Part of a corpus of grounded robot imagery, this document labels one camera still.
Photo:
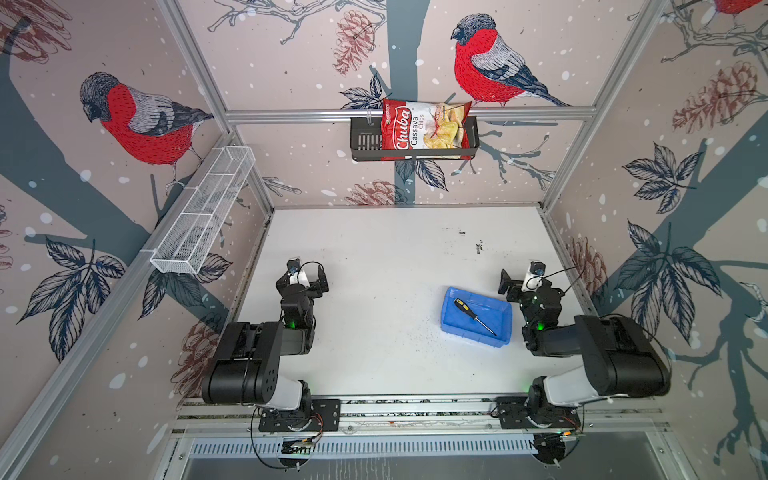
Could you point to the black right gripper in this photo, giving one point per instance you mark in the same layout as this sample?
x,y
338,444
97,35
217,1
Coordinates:
x,y
514,287

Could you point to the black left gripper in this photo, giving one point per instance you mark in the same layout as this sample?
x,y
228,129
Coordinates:
x,y
315,290

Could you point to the black yellow screwdriver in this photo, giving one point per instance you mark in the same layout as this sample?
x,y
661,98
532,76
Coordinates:
x,y
465,308

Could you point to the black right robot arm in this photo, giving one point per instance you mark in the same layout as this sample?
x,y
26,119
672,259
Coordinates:
x,y
618,359

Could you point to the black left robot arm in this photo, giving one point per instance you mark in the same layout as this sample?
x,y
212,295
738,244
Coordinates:
x,y
245,365

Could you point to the blue plastic bin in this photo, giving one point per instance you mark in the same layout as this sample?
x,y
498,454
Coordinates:
x,y
497,314

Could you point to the red cassava chips bag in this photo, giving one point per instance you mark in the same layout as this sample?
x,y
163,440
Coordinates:
x,y
424,126

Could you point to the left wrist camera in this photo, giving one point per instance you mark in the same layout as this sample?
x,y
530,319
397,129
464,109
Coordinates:
x,y
296,273

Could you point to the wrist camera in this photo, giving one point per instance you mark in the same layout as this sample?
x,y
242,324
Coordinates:
x,y
296,273
534,275

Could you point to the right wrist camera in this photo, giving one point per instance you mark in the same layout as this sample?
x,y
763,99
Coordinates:
x,y
534,275

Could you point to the white wire mesh shelf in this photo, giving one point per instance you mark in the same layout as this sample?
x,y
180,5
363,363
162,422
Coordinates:
x,y
190,239

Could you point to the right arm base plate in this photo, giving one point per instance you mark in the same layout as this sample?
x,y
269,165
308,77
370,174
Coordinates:
x,y
515,413

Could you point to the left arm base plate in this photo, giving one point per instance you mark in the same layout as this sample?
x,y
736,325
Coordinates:
x,y
314,415

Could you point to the black wall basket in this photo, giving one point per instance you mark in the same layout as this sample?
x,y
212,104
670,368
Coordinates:
x,y
366,144

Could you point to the aluminium mounting rail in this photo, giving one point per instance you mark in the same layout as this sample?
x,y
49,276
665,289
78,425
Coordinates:
x,y
388,415

